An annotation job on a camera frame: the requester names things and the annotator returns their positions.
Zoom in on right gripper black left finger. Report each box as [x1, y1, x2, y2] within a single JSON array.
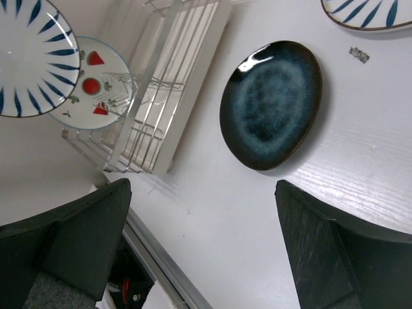
[[1, 178, 132, 308]]

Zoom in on blue striped plate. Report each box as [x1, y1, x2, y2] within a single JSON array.
[[321, 0, 411, 32], [1, 0, 80, 118]]

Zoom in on white wire dish rack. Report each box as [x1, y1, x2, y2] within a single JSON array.
[[62, 1, 232, 174]]

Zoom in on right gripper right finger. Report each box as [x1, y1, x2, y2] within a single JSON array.
[[275, 180, 411, 308]]

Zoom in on aluminium rail frame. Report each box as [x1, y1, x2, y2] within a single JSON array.
[[122, 204, 212, 308]]

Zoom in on strawberry pattern plate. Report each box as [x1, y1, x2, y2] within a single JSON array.
[[50, 36, 135, 130]]

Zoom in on small grey tape mark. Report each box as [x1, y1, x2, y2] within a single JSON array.
[[349, 47, 370, 64]]

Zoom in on dark blue glazed plate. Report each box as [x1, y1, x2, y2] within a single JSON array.
[[220, 41, 323, 171]]

